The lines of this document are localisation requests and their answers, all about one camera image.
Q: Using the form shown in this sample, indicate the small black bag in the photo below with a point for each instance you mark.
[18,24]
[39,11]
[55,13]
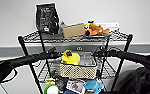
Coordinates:
[61,83]

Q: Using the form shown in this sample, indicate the white printed box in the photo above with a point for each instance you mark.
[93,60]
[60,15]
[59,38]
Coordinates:
[87,60]

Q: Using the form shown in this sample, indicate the pale spotted basket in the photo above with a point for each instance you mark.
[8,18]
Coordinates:
[77,70]

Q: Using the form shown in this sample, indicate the light blue plush toy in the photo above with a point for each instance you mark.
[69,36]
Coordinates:
[93,85]

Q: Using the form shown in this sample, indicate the large black printed bag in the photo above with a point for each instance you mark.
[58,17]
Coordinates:
[47,18]

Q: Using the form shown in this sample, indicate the grey wall socket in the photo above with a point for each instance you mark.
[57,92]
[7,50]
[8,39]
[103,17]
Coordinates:
[79,48]

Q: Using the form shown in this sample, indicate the black office chair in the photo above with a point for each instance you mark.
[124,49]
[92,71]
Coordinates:
[141,81]

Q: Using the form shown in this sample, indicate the green and white toy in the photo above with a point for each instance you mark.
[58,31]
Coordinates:
[51,90]

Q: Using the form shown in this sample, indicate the brown cardboard box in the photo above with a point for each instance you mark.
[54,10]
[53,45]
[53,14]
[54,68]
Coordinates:
[73,30]

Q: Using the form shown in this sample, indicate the yellow plush toy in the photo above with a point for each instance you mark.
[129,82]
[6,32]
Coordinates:
[71,58]

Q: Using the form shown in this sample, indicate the orange plush toy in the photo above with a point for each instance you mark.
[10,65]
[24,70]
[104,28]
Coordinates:
[95,29]

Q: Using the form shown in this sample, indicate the white printed magazine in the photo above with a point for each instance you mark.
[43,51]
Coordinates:
[75,86]

